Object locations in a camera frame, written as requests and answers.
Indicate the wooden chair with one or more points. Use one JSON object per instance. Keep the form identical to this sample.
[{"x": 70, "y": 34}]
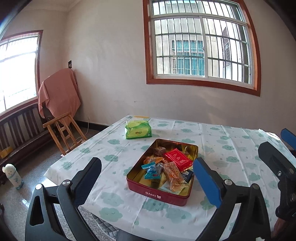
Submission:
[{"x": 62, "y": 124}]

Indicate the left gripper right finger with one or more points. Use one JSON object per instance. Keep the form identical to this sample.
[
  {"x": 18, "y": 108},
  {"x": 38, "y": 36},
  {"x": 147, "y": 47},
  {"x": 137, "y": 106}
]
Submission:
[{"x": 252, "y": 221}]

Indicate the clear brown pastry packet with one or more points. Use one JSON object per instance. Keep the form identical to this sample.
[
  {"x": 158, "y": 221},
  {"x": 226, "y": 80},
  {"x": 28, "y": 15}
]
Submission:
[{"x": 173, "y": 175}]

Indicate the side window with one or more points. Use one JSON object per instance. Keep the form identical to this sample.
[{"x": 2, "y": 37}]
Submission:
[{"x": 20, "y": 71}]

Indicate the red rice cake packet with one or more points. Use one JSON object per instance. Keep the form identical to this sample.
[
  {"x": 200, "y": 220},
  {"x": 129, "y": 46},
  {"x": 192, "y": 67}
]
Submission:
[{"x": 182, "y": 162}]

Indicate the dark blue cracker packet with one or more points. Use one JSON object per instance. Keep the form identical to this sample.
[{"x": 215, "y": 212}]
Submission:
[{"x": 187, "y": 175}]

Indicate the black sesame bar packet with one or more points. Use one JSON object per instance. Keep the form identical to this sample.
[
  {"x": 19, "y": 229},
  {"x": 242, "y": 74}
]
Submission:
[{"x": 156, "y": 183}]

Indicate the green tissue pack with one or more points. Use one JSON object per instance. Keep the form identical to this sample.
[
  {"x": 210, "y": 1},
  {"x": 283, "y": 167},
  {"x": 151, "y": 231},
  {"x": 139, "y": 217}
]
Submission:
[{"x": 138, "y": 129}]

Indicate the person's right hand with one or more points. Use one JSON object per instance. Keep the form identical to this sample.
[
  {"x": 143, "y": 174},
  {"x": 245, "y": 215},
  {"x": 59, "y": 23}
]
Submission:
[{"x": 279, "y": 227}]

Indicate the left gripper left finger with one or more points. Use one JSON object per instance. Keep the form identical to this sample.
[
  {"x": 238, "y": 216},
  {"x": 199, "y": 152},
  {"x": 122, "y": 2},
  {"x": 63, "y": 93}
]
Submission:
[{"x": 42, "y": 221}]

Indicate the brown cube cake packet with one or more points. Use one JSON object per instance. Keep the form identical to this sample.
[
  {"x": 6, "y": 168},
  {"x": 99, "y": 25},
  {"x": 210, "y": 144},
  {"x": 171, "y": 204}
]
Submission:
[{"x": 159, "y": 151}]

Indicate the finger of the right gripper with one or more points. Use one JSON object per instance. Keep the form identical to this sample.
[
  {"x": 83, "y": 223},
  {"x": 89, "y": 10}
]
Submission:
[
  {"x": 276, "y": 161},
  {"x": 288, "y": 137}
]

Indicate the orange fried snack packet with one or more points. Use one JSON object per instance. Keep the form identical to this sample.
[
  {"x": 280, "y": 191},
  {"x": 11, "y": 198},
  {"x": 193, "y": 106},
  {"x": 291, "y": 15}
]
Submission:
[{"x": 155, "y": 159}]

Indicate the wooden framed window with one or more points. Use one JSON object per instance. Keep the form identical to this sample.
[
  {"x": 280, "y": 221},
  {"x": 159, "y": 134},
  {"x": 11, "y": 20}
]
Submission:
[{"x": 201, "y": 43}]

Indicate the white bear bottle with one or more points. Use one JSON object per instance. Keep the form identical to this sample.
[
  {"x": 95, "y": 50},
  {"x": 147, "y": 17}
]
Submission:
[{"x": 13, "y": 176}]

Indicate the red gold toffee tin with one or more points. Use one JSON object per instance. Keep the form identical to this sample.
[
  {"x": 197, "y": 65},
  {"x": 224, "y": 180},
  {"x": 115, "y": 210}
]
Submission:
[{"x": 137, "y": 183}]

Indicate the dark wooden bench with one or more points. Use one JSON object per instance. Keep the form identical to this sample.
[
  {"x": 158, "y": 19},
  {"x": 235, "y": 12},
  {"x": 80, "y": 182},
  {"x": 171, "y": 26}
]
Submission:
[{"x": 22, "y": 130}]

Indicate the blue candy packet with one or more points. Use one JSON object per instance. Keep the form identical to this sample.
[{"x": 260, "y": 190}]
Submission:
[
  {"x": 149, "y": 165},
  {"x": 152, "y": 174}
]

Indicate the light blue cracker packet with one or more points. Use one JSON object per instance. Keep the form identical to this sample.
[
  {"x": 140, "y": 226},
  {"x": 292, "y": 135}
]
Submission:
[{"x": 166, "y": 187}]

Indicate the pink cloth covered furniture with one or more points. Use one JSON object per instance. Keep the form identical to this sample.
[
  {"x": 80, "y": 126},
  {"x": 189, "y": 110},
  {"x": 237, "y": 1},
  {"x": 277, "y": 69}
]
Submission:
[{"x": 59, "y": 94}]

